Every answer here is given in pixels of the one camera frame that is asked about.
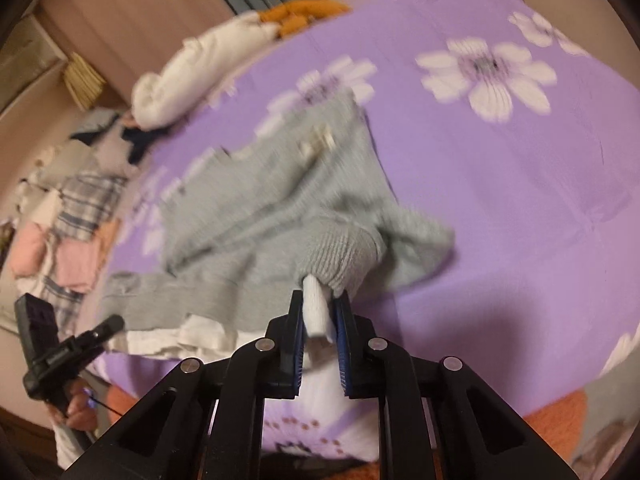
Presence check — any person's left hand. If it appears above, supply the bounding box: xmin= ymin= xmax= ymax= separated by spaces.
xmin=49 ymin=384 xmax=99 ymax=432

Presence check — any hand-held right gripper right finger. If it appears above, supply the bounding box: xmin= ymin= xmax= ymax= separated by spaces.
xmin=335 ymin=293 xmax=577 ymax=480

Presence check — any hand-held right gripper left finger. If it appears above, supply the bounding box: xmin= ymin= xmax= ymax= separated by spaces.
xmin=60 ymin=290 xmax=306 ymax=480

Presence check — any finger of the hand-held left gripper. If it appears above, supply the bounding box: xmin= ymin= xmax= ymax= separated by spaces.
xmin=89 ymin=314 xmax=127 ymax=349

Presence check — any pink garment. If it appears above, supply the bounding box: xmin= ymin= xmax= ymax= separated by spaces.
xmin=11 ymin=221 xmax=52 ymax=277

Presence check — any person's left forearm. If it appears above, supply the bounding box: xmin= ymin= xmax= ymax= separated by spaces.
xmin=51 ymin=422 xmax=99 ymax=470

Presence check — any folded tan cloth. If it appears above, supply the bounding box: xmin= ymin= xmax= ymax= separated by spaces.
xmin=94 ymin=219 xmax=122 ymax=262

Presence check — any grey sweatshirt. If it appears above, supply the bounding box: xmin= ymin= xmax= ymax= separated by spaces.
xmin=100 ymin=96 xmax=457 ymax=361

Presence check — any pile of folded clothes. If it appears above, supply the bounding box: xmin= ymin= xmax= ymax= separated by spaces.
xmin=30 ymin=171 xmax=127 ymax=331

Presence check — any purple floral blanket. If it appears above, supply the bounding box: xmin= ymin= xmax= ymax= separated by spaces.
xmin=106 ymin=0 xmax=640 ymax=462

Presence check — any beige tasselled fringe cloth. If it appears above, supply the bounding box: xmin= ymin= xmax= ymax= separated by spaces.
xmin=61 ymin=51 xmax=107 ymax=109

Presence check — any white plush goose toy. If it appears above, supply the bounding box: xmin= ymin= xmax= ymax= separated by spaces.
xmin=131 ymin=0 xmax=351 ymax=129

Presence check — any dark navy cloth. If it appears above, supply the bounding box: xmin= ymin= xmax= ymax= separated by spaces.
xmin=119 ymin=124 xmax=162 ymax=164

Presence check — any folded pink cloth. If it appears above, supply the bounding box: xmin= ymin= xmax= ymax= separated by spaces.
xmin=54 ymin=239 xmax=102 ymax=294

